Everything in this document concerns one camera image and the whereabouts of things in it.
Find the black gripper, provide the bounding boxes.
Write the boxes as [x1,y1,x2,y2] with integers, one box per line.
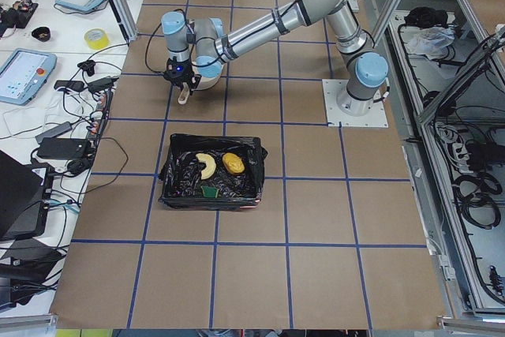
[163,58,196,96]

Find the beige plastic dustpan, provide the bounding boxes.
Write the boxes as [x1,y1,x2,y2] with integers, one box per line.
[177,75,218,107]

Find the croissant bread toy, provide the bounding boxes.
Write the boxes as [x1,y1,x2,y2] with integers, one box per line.
[196,153,216,180]

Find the yellow potato toy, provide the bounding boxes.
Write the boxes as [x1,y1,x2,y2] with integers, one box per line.
[222,152,245,175]

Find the yellow green sponge piece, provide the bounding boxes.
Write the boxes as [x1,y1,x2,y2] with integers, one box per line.
[201,185,219,198]

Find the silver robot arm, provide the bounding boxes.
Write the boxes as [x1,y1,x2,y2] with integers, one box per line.
[160,0,388,117]

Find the pink bin with black bag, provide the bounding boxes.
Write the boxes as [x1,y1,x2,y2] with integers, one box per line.
[159,133,267,210]

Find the yellow tape roll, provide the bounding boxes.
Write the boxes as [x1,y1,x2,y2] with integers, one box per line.
[84,28,110,51]

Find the black power adapter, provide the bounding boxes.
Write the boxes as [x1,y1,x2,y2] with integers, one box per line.
[37,137,91,159]

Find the black small bowl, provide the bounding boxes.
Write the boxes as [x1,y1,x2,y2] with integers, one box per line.
[31,26,51,42]

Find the black computer monitor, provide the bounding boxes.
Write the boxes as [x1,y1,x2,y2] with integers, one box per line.
[1,152,54,242]

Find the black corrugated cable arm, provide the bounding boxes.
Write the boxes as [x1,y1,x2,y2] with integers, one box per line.
[144,19,174,76]

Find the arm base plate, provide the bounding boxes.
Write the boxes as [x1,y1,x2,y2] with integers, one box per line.
[322,79,388,128]

